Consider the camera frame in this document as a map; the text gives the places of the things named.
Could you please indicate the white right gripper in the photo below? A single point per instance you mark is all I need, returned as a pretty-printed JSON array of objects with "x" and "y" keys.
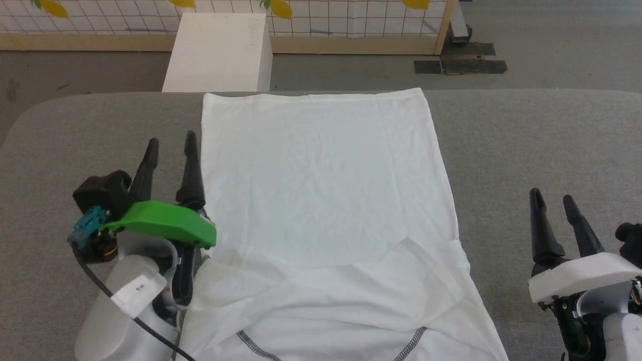
[{"x": 582, "y": 276}]

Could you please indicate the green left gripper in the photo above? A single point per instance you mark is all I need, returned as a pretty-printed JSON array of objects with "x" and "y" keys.
[{"x": 160, "y": 223}]

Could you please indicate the white t-shirt garment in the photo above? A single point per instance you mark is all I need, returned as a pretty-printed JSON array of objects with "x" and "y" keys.
[{"x": 321, "y": 200}]

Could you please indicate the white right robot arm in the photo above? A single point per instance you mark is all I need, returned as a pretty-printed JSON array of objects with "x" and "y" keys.
[{"x": 607, "y": 326}]

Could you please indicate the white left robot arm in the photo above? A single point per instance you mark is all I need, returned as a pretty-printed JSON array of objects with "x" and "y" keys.
[{"x": 120, "y": 301}]

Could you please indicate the grey fabric work surface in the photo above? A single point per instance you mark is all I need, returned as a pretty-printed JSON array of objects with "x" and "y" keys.
[{"x": 526, "y": 145}]

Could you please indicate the white rectangular box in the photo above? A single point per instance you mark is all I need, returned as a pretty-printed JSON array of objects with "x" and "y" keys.
[{"x": 218, "y": 52}]

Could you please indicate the black floor tape strip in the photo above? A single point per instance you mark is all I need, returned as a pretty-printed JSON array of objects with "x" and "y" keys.
[
  {"x": 461, "y": 66},
  {"x": 469, "y": 49}
]

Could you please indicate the grey stand foot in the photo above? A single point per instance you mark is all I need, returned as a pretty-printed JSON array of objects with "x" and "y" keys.
[{"x": 459, "y": 22}]

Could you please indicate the lemon print wooden fence panel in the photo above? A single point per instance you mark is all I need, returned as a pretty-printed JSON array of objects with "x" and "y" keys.
[{"x": 351, "y": 25}]

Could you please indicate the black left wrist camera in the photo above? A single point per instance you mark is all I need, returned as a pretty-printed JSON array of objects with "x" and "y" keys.
[{"x": 103, "y": 193}]

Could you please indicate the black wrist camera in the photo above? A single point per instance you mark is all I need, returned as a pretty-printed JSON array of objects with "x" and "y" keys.
[
  {"x": 631, "y": 239},
  {"x": 103, "y": 193}
]

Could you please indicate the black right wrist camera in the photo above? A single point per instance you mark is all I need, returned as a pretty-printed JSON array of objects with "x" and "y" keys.
[{"x": 631, "y": 239}]

